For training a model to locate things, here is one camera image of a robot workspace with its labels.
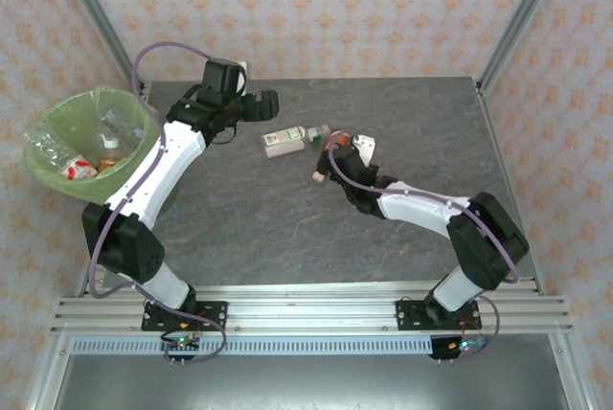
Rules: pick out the brown coffee bottle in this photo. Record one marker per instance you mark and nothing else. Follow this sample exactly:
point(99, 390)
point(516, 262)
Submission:
point(337, 139)

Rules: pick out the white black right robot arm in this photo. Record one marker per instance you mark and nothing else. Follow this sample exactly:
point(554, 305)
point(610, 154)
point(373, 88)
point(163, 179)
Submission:
point(421, 209)

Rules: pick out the green plastic bin liner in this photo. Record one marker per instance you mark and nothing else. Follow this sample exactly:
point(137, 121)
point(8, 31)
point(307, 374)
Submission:
point(72, 189)

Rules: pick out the white bottle with green label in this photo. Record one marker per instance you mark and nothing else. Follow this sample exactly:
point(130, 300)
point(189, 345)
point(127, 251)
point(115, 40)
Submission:
point(285, 142)

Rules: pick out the grey metal base panel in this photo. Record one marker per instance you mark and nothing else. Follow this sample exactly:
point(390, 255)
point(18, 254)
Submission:
point(306, 383)

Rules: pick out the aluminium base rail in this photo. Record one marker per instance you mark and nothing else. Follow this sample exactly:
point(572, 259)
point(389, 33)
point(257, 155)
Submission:
point(311, 309)

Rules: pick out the aluminium table side rail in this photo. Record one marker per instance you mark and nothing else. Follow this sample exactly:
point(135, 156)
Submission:
point(503, 166)
point(98, 280)

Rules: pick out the aluminium frame post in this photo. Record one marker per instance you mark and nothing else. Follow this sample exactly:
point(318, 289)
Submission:
point(98, 17)
point(522, 17)

